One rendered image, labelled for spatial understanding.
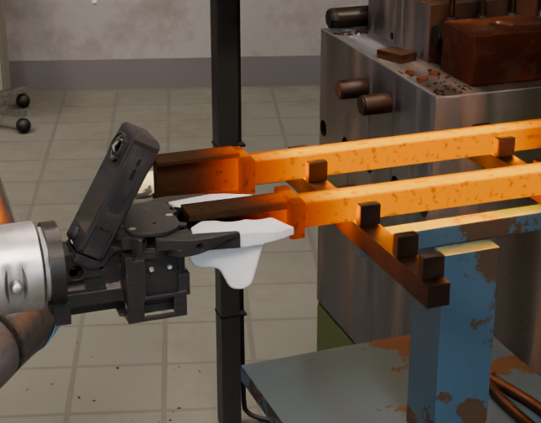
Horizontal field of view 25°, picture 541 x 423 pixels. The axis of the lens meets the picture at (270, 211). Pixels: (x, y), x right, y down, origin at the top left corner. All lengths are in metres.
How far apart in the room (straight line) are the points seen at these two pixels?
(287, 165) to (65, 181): 2.71
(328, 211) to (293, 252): 2.22
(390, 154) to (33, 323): 0.39
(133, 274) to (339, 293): 0.87
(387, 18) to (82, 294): 0.83
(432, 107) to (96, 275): 0.59
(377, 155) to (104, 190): 0.33
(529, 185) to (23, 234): 0.47
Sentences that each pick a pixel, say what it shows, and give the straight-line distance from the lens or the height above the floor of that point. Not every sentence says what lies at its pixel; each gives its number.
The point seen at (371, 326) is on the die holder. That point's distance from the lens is 1.77.
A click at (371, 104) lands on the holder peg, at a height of 0.87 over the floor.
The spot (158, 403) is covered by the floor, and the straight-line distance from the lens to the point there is 2.62.
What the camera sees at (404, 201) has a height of 0.93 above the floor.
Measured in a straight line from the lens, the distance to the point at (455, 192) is 1.14.
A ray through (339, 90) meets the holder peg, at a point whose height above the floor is 0.87.
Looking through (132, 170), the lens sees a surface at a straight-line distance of 1.01.
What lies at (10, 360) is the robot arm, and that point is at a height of 0.81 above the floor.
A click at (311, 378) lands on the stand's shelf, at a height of 0.67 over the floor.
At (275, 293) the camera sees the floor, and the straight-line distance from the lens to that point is 3.08.
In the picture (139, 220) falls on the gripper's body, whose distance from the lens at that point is 1.04.
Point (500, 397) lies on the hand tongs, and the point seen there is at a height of 0.68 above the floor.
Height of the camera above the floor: 1.33
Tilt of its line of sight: 22 degrees down
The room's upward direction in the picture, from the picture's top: straight up
